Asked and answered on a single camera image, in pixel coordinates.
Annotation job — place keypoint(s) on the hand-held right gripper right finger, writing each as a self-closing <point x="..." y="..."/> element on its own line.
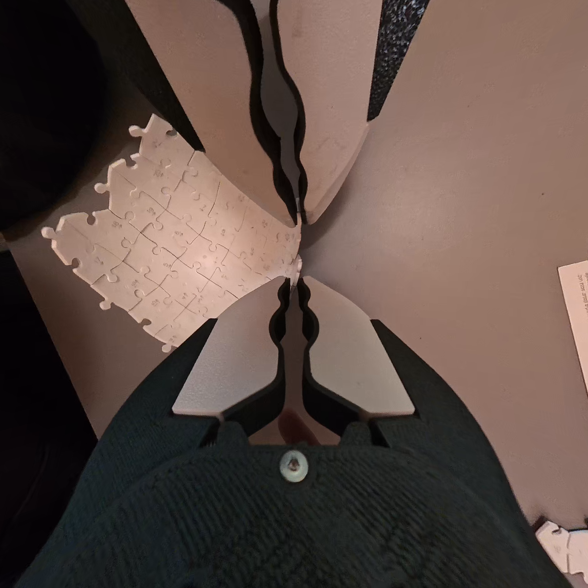
<point x="353" y="363"/>

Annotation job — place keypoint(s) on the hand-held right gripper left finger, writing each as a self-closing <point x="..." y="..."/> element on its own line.
<point x="229" y="363"/>

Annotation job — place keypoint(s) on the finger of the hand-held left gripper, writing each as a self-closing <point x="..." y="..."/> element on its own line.
<point x="202" y="69"/>
<point x="330" y="92"/>

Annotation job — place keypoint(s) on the partly built white puzzle ball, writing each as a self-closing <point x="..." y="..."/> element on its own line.
<point x="183" y="239"/>

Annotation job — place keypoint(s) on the person's left forearm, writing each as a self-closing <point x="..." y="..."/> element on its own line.
<point x="46" y="92"/>

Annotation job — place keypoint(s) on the pile of white puzzle pieces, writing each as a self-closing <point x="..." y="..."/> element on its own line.
<point x="565" y="549"/>

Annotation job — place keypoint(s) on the person's right hand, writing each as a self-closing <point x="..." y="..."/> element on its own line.
<point x="296" y="432"/>

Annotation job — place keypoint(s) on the person's black clothing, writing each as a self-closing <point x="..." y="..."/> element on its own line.
<point x="36" y="413"/>

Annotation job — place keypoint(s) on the white printed paper leaflet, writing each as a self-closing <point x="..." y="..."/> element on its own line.
<point x="576" y="321"/>

